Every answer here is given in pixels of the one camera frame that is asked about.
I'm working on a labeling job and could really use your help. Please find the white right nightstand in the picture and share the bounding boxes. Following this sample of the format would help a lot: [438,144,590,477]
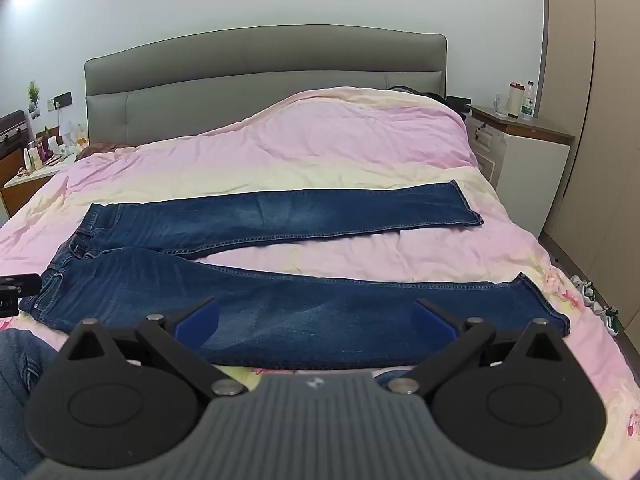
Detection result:
[466,106,574,237]

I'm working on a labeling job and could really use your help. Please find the white green sneakers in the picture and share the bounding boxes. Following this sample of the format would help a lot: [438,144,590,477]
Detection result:
[570,275,622,337]

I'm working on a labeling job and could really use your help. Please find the pink and cream duvet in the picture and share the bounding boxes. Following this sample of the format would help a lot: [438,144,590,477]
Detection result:
[1,88,639,479]

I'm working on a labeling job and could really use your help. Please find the grey upholstered headboard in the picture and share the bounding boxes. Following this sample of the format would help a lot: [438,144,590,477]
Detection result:
[85,25,448,145]

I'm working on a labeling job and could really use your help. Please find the clear glass cup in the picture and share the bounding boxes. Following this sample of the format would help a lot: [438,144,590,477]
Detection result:
[494,93,509,117]

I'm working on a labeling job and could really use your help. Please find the white bottle red lid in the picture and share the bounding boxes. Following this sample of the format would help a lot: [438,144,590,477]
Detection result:
[506,81,525,118]

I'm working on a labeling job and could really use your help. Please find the beige wardrobe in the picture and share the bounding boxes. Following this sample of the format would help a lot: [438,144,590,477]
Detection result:
[539,0,639,325]

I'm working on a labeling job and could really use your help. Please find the left nightstand with clutter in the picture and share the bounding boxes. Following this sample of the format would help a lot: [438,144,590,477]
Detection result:
[1,155,76,217]

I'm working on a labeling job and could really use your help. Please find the blue denim jeans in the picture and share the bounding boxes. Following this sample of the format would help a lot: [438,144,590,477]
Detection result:
[22,181,570,370]

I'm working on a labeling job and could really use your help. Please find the small green potted plant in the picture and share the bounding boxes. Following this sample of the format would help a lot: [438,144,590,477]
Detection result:
[27,80,40,119]

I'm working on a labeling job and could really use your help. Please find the black wall switch panel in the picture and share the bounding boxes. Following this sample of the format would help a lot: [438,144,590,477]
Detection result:
[52,91,73,110]

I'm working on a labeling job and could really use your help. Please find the operator blue jeans leg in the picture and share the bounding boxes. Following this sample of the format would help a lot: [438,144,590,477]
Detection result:
[0,330,56,480]

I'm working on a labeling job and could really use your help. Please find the dark brown suitcase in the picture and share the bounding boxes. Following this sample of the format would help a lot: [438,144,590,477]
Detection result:
[0,110,29,186]

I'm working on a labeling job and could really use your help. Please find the green label plastic bottle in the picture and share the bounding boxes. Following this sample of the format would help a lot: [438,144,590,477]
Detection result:
[521,80,535,120]

